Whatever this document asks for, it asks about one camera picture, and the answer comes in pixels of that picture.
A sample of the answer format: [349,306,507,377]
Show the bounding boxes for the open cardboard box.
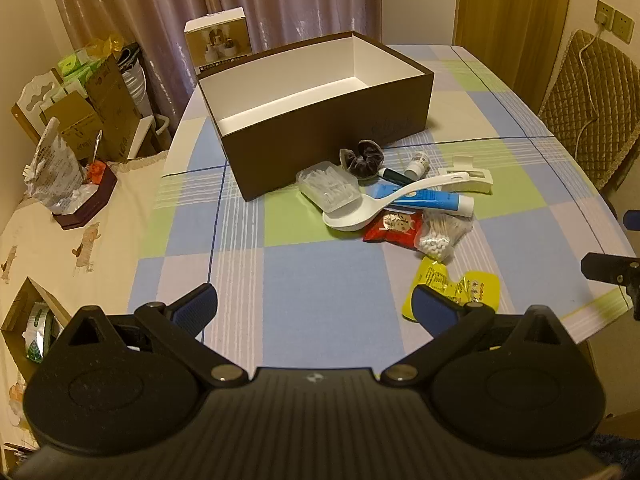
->
[0,276,71,366]

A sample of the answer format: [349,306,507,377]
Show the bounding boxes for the yellow packet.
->
[401,256,463,321]
[460,270,502,311]

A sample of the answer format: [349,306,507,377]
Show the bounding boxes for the gold cardboard box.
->
[40,97,98,161]

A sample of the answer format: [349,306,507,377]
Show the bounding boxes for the pink curtain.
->
[42,0,386,126]

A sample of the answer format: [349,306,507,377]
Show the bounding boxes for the dark red tray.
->
[52,160,118,231]

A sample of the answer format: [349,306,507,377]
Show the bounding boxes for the white plastic rack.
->
[120,115,171,161]

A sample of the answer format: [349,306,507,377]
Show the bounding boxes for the small dark green tube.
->
[377,167,416,184]

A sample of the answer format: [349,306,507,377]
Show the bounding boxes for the crumpled plastic bag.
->
[22,117,88,213]

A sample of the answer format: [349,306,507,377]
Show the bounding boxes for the white plastic spoon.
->
[322,171,471,232]

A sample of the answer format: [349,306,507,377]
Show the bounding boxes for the yellow cellophane bow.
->
[87,34,126,63]

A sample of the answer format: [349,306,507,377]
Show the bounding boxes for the cotton swab bag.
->
[415,212,473,263]

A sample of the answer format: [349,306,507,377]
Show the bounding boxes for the dark velvet scrunchie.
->
[340,140,385,181]

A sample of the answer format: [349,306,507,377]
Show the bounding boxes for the dark bag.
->
[117,42,142,68]

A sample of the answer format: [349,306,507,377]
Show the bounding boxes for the blue and white tube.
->
[372,182,475,217]

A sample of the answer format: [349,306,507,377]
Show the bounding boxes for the white hair clip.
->
[439,156,495,195]

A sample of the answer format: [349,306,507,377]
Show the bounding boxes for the green white tape roll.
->
[22,302,56,363]

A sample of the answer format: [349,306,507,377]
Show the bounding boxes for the white ribbed container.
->
[122,65,152,121]

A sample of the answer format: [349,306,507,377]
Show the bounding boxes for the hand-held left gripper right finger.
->
[382,285,581,388]

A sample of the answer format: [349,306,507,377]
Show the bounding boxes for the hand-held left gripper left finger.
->
[50,283,248,389]

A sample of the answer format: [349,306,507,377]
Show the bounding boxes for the clear plastic floss pick box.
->
[296,160,362,213]

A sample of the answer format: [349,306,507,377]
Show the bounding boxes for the white product box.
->
[183,7,249,68]

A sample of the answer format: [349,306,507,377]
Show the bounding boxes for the chair with quilted cover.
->
[537,29,640,211]

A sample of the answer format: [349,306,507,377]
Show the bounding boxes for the green tissue packs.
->
[56,47,106,91]

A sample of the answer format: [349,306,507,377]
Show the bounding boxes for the white charger cable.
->
[574,15,610,157]

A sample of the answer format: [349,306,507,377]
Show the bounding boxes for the red snack packet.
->
[363,210,423,250]

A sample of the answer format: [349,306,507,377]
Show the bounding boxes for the wooden door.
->
[452,0,573,101]

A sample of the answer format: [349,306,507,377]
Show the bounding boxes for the brown printed cardboard box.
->
[87,55,138,161]

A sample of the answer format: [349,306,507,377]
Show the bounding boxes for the small white bottle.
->
[405,152,432,178]

